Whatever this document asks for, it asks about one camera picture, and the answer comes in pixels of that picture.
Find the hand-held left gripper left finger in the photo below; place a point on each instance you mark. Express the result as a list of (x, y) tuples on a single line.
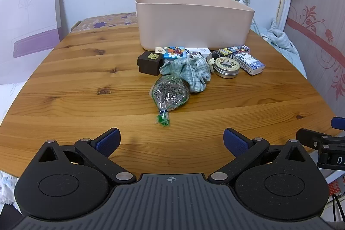
[(107, 140)]

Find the small cream flower charm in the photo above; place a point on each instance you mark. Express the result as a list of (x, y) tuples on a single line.
[(211, 64)]

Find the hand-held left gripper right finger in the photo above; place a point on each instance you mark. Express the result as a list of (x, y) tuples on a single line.
[(235, 141)]

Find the white and purple board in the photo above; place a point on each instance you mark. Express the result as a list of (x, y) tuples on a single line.
[(29, 25)]

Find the white small box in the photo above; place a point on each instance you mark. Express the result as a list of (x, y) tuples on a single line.
[(200, 51)]

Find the colourful cartoon print box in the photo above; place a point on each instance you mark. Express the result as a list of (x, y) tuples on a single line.
[(173, 53)]

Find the green checked cloth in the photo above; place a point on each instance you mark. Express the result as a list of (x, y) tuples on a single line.
[(195, 73)]

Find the blue white patterned tissue pack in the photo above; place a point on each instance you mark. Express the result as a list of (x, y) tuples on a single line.
[(249, 63)]

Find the clear bag of dried lavender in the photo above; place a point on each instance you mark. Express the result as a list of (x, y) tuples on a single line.
[(169, 92)]

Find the white patterned bedsheet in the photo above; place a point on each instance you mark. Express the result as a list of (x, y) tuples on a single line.
[(6, 100)]

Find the dark brown small box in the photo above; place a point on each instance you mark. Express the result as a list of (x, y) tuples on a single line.
[(149, 63)]

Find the floral patterned cover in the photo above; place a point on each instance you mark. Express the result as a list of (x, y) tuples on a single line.
[(107, 21)]

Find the light blue blanket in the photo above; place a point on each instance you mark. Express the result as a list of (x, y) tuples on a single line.
[(283, 44)]

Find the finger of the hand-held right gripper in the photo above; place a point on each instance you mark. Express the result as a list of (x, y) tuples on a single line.
[(312, 137), (338, 122)]

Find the beige plastic storage bin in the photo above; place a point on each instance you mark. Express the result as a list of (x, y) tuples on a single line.
[(188, 22)]

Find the dark colourful printed box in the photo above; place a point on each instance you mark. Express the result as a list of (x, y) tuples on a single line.
[(231, 50)]

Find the round metal tin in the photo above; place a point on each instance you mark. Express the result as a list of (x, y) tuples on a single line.
[(227, 67)]

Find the headboard with red flourish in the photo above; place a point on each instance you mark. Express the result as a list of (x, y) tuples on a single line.
[(318, 25)]

